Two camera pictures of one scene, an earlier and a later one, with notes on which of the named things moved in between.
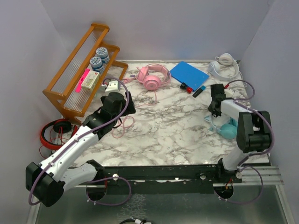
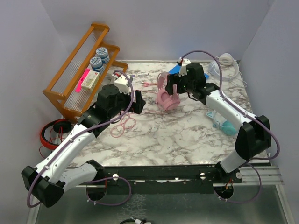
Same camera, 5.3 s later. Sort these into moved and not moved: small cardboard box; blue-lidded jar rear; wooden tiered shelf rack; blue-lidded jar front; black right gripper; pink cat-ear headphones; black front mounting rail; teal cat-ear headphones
Moved: black right gripper; teal cat-ear headphones; pink cat-ear headphones
Not moved: wooden tiered shelf rack; blue-lidded jar rear; black front mounting rail; blue-lidded jar front; small cardboard box
